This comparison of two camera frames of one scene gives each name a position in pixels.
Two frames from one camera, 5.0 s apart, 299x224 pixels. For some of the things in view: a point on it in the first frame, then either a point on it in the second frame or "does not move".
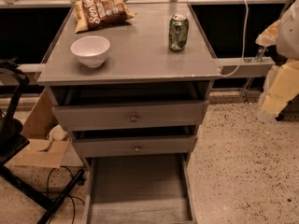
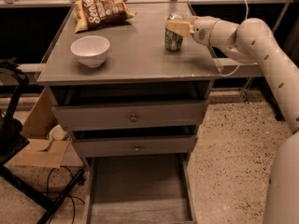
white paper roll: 57,133 does not move
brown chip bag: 101,10 does not move
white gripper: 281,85 → 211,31
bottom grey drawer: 139,189 does not move
